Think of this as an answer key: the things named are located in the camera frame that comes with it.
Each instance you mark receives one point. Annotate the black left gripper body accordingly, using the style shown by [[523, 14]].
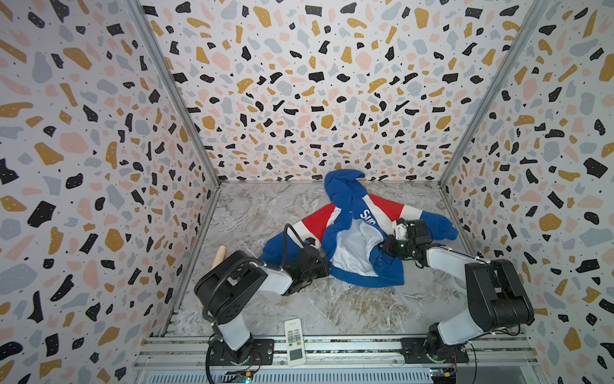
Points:
[[316, 270]]

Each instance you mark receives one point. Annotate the white remote control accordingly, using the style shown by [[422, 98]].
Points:
[[295, 345]]

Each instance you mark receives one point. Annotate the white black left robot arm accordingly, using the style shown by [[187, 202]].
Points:
[[234, 279]]

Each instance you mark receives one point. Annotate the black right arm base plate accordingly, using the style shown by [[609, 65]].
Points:
[[424, 350]]

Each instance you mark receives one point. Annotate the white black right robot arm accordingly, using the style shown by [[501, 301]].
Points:
[[495, 295]]

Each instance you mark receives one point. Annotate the blue red white jacket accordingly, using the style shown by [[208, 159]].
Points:
[[349, 230]]

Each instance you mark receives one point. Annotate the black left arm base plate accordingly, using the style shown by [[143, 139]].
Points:
[[258, 352]]

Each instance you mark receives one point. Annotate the beige wooden rolling pin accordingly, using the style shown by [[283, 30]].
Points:
[[206, 284]]

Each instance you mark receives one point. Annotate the left aluminium corner post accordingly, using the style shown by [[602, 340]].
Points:
[[134, 8]]

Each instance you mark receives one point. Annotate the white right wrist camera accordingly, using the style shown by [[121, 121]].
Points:
[[401, 232]]

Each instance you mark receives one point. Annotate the aluminium corner post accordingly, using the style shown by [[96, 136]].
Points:
[[134, 8], [530, 22]]

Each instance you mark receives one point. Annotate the aluminium mounting rail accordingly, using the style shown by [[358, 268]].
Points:
[[342, 359]]

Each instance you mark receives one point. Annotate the right aluminium corner post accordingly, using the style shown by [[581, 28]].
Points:
[[530, 22]]

